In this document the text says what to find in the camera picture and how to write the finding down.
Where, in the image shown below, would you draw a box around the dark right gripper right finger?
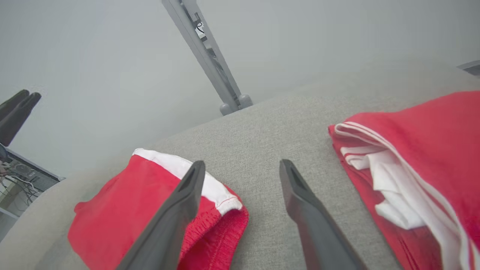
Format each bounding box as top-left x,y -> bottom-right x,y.
279,159 -> 368,270

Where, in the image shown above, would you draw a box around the grey fabric sofa seat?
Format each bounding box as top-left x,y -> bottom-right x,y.
0,62 -> 480,270

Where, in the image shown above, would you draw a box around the black computer case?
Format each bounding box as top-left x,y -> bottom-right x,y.
0,150 -> 62,192

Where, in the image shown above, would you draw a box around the red white basketball jersey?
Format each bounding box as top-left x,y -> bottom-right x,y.
328,91 -> 480,270

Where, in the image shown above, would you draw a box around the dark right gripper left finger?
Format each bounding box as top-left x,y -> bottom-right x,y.
116,160 -> 206,270

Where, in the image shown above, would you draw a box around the red white basketball shorts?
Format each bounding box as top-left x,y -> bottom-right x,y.
67,148 -> 249,270

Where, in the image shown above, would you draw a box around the grey partition joint post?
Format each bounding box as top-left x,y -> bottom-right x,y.
162,0 -> 252,116

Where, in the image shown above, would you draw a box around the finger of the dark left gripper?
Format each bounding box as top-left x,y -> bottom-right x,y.
0,89 -> 30,122
0,92 -> 42,147

